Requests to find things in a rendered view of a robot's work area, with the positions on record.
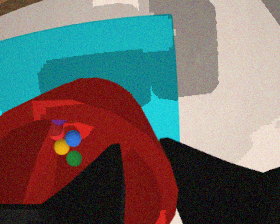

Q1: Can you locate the blue marble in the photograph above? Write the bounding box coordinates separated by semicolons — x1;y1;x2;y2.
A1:
65;129;81;147

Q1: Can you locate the green marble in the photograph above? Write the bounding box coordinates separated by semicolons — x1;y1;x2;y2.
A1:
66;151;82;167

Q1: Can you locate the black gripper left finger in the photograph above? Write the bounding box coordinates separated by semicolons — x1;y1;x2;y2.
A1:
0;144;126;224

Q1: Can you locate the red marble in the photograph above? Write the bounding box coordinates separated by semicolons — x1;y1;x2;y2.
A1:
49;123;65;141

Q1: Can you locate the yellow marble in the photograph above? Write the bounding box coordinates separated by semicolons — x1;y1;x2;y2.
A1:
54;139;70;154

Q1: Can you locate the purple marble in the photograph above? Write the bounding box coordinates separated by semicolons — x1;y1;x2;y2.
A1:
51;121;66;126

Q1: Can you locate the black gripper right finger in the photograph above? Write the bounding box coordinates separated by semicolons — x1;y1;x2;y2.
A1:
159;137;280;224

